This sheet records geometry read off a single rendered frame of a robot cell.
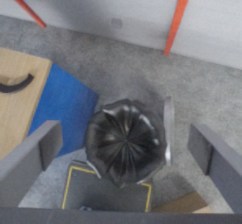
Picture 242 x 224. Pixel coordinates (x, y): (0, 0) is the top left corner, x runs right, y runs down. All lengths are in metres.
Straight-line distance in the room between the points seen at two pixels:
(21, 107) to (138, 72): 1.18
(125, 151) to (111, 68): 0.95
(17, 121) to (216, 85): 1.64
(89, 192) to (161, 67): 1.30
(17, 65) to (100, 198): 1.10
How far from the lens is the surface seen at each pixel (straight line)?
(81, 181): 1.51
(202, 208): 1.56
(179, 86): 1.76
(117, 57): 1.84
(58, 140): 0.17
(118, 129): 1.17
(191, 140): 0.17
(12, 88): 0.98
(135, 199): 1.47
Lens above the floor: 1.68
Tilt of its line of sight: 79 degrees down
